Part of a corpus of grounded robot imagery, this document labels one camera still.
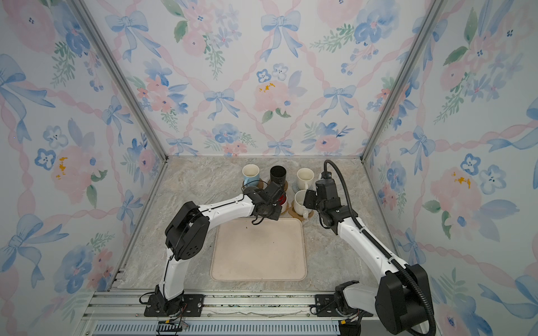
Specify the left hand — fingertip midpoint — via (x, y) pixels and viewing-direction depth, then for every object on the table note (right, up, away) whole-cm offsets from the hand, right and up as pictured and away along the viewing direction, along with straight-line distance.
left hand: (278, 210), depth 93 cm
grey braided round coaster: (+9, +10, +13) cm, 19 cm away
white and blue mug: (-13, +17, +8) cm, 23 cm away
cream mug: (+13, +14, +5) cm, 20 cm away
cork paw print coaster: (+10, -3, +2) cm, 11 cm away
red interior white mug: (+2, +5, -1) cm, 5 cm away
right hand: (+14, +9, -8) cm, 18 cm away
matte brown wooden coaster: (-9, +11, +13) cm, 20 cm away
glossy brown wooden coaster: (+4, +11, +14) cm, 18 cm away
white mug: (+9, +2, -2) cm, 10 cm away
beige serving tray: (-3, -16, -5) cm, 17 cm away
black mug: (0, +16, +5) cm, 17 cm away
